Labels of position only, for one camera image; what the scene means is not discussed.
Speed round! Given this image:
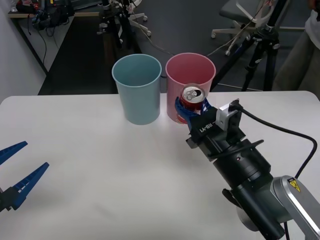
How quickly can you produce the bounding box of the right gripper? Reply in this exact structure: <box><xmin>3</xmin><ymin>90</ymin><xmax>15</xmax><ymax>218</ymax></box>
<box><xmin>173</xmin><ymin>96</ymin><xmax>246</xmax><ymax>161</ymax></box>

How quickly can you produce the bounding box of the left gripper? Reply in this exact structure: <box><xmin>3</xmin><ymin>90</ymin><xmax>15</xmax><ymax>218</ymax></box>
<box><xmin>0</xmin><ymin>140</ymin><xmax>50</xmax><ymax>214</ymax></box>

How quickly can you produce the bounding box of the red drink can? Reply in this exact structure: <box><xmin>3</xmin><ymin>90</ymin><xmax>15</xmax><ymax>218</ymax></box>
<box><xmin>175</xmin><ymin>83</ymin><xmax>206</xmax><ymax>125</ymax></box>

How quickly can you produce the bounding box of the pink plastic bin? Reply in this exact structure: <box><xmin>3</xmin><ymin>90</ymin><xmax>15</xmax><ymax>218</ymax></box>
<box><xmin>165</xmin><ymin>52</ymin><xmax>216</xmax><ymax>125</ymax></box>

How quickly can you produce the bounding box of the pale blue plastic bin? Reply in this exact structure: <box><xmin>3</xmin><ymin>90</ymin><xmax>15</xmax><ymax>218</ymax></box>
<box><xmin>111</xmin><ymin>53</ymin><xmax>163</xmax><ymax>126</ymax></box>

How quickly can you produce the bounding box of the large black tripod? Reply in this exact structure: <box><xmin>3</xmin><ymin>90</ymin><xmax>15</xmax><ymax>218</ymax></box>
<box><xmin>211</xmin><ymin>0</ymin><xmax>291</xmax><ymax>92</ymax></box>

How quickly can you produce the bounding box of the white chair base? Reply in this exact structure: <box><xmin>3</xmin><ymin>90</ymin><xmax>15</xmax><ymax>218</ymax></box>
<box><xmin>126</xmin><ymin>0</ymin><xmax>152</xmax><ymax>38</ymax></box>

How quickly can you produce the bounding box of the grey office chair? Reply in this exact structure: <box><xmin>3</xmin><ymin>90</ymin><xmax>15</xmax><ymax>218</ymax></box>
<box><xmin>211</xmin><ymin>0</ymin><xmax>306</xmax><ymax>56</ymax></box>

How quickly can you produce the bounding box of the person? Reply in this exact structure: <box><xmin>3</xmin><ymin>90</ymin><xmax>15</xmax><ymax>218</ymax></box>
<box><xmin>271</xmin><ymin>0</ymin><xmax>320</xmax><ymax>92</ymax></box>

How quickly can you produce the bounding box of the small black tripod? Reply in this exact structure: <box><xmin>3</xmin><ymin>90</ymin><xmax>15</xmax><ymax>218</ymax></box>
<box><xmin>96</xmin><ymin>0</ymin><xmax>142</xmax><ymax>55</ymax></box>

